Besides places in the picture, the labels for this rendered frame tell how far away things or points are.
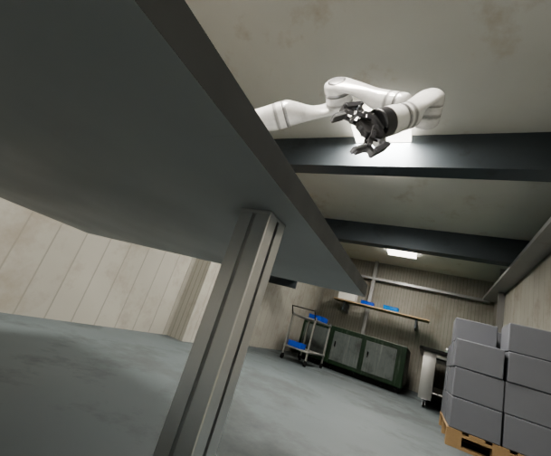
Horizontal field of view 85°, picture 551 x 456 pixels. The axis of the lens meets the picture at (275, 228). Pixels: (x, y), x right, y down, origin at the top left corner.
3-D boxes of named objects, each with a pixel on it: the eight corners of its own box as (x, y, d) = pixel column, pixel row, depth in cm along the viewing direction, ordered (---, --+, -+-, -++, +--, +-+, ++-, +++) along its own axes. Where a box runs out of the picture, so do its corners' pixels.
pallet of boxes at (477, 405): (565, 493, 209) (565, 334, 241) (444, 443, 244) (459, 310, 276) (521, 455, 300) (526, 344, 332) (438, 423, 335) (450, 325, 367)
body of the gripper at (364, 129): (387, 97, 74) (359, 104, 70) (406, 124, 72) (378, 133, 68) (370, 118, 80) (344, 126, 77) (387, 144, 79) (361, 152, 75)
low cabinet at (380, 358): (404, 389, 661) (411, 352, 683) (400, 394, 504) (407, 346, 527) (320, 358, 757) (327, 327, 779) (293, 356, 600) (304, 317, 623)
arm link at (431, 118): (441, 128, 86) (397, 118, 94) (451, 95, 80) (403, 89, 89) (430, 134, 82) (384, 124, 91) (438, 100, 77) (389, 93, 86)
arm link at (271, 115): (279, 94, 104) (284, 113, 113) (207, 117, 108) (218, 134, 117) (283, 114, 100) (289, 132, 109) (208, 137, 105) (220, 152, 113)
